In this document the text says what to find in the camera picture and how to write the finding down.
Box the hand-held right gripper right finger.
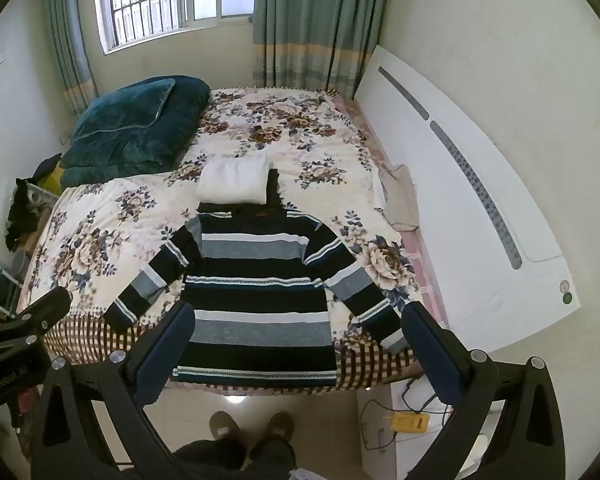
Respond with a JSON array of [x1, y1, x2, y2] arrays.
[[401, 301, 567, 480]]

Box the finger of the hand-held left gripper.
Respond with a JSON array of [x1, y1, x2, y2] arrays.
[[0, 286, 73, 356]]

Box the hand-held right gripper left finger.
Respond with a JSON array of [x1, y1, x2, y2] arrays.
[[30, 301, 196, 480]]

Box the striped knit sweater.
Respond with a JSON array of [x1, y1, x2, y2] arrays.
[[104, 170, 412, 389]]

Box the black clothes pile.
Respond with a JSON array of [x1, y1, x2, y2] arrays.
[[6, 177, 44, 253]]

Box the brown checkered blanket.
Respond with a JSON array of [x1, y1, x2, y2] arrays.
[[42, 310, 431, 391]]

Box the pink mattress sheet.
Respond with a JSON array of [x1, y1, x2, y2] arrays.
[[330, 91, 451, 333]]

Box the person's left shoe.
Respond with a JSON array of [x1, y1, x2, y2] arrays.
[[209, 411, 242, 453]]

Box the person's shoe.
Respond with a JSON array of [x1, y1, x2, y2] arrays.
[[209, 411, 242, 453], [262, 411, 295, 448]]

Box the white headboard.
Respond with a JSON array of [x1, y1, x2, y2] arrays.
[[354, 45, 582, 357]]

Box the white bedside cabinet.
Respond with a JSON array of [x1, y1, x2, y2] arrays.
[[357, 375, 506, 480]]

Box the person's dark trousers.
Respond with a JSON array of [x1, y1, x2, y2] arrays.
[[172, 437, 299, 480]]

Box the person's right shoe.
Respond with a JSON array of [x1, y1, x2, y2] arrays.
[[262, 411, 295, 448]]

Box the beige cloth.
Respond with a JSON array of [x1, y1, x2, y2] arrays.
[[375, 164, 421, 232]]

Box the white folded cloth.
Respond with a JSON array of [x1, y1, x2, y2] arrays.
[[196, 152, 270, 206]]

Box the dark teal quilt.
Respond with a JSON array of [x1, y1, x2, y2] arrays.
[[60, 76, 211, 187]]

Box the floral bedsheet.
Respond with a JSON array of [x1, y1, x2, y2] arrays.
[[17, 86, 421, 361]]

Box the green curtain with striped hem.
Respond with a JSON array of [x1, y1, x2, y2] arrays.
[[251, 0, 395, 102], [42, 0, 100, 117]]

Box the yellow device with cable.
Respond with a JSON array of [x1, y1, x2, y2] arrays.
[[359, 379, 456, 456]]

